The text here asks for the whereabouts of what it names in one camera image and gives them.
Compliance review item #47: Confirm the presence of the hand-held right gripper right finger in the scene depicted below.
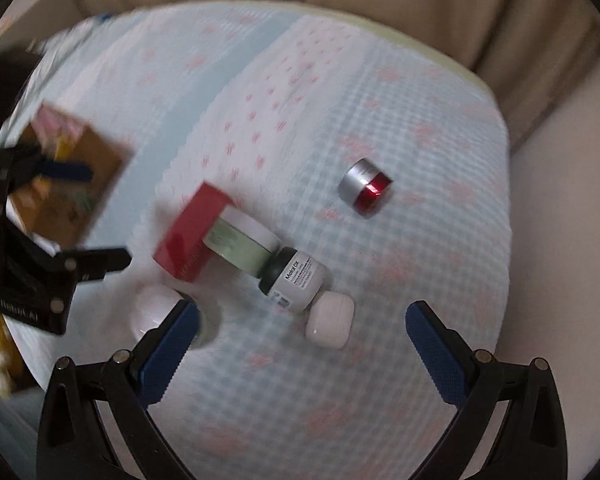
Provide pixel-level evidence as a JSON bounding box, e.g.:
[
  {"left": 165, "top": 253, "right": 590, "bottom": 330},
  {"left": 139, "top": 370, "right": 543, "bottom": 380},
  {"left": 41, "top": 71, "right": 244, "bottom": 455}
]
[{"left": 404, "top": 300, "right": 569, "bottom": 480}]

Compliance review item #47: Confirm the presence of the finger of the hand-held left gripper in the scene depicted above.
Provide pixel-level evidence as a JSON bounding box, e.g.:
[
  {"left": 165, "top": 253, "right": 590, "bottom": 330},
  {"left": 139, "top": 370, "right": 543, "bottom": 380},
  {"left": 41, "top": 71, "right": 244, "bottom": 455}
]
[
  {"left": 55, "top": 246, "right": 132, "bottom": 283},
  {"left": 0, "top": 149, "right": 95, "bottom": 192}
]

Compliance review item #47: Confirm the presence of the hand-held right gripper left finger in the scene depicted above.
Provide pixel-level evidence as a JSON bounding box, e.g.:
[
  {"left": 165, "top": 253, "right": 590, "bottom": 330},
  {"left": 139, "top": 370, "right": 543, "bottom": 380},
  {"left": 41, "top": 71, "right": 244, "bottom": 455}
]
[{"left": 37, "top": 298, "right": 204, "bottom": 480}]

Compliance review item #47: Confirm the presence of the brown cardboard box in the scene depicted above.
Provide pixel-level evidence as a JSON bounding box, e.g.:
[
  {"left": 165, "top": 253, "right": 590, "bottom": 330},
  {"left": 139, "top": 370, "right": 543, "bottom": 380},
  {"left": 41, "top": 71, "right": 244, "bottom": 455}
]
[{"left": 7, "top": 104, "right": 136, "bottom": 250}]

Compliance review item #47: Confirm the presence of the white round jar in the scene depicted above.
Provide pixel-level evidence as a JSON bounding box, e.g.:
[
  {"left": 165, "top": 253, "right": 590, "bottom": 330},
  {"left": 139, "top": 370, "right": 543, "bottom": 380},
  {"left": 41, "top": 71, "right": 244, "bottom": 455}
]
[{"left": 130, "top": 285, "right": 224, "bottom": 352}]

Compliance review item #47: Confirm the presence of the red carton box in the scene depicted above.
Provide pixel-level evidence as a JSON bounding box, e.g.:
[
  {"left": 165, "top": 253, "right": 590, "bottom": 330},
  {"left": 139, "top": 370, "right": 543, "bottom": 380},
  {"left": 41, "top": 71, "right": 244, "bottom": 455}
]
[{"left": 152, "top": 182, "right": 237, "bottom": 284}]

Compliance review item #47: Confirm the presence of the light blue checked blanket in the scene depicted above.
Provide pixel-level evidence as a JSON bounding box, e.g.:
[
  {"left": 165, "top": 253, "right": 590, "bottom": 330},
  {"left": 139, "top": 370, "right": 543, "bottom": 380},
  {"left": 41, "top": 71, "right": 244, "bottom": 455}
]
[{"left": 0, "top": 0, "right": 514, "bottom": 480}]

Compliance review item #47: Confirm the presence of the small white rounded case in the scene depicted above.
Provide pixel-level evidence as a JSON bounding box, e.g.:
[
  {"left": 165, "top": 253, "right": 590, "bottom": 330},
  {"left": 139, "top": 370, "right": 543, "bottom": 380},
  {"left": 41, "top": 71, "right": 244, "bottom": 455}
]
[{"left": 305, "top": 292, "right": 356, "bottom": 350}]

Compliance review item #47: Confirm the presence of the green jar with white lid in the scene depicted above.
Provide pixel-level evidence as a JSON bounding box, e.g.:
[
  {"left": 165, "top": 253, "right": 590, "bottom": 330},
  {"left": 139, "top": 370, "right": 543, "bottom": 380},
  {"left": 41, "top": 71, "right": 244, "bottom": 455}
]
[{"left": 203, "top": 208, "right": 282, "bottom": 279}]

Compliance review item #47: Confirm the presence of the white bottle with black cap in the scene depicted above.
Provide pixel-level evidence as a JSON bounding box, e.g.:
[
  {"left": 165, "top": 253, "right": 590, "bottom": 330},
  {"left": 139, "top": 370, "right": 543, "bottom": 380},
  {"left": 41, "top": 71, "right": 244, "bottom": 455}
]
[{"left": 258, "top": 247, "right": 327, "bottom": 314}]

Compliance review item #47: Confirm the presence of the red and silver jar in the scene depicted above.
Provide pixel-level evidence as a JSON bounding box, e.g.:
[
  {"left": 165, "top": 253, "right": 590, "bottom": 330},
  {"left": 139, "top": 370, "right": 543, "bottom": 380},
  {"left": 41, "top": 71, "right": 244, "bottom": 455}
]
[{"left": 338, "top": 158, "right": 395, "bottom": 218}]

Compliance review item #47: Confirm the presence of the beige curtain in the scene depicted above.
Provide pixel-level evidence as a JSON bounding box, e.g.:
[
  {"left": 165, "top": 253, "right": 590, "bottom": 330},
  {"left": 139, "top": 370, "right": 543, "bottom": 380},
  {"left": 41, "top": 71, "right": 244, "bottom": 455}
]
[{"left": 62, "top": 0, "right": 600, "bottom": 153}]

